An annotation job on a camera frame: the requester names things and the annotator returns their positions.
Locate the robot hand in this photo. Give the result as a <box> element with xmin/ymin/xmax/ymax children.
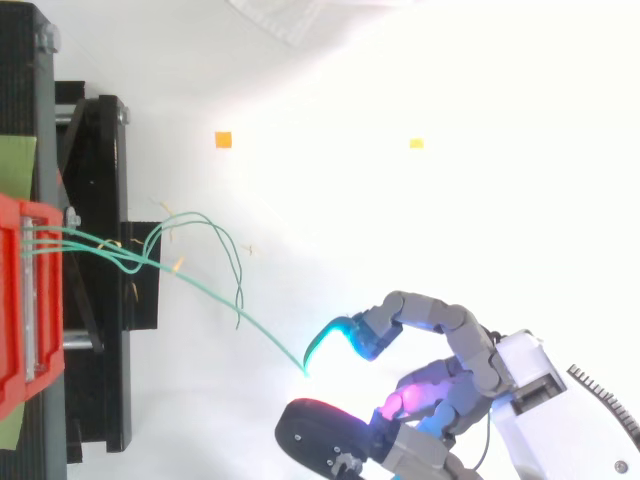
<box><xmin>274</xmin><ymin>289</ymin><xmax>640</xmax><ymax>480</ymax></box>

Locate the black stand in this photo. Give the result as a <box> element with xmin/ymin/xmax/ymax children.
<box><xmin>0</xmin><ymin>0</ymin><xmax>162</xmax><ymax>480</ymax></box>

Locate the red bin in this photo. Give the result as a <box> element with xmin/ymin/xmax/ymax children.
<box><xmin>0</xmin><ymin>192</ymin><xmax>67</xmax><ymax>426</ymax></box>

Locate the thin black cable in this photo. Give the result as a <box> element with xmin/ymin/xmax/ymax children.
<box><xmin>469</xmin><ymin>404</ymin><xmax>496</xmax><ymax>474</ymax></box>

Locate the black coiled cable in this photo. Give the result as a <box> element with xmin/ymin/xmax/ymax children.
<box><xmin>567</xmin><ymin>363</ymin><xmax>640</xmax><ymax>450</ymax></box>

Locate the green cable bundle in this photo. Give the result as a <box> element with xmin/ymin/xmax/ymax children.
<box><xmin>20</xmin><ymin>210</ymin><xmax>310</xmax><ymax>377</ymax></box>

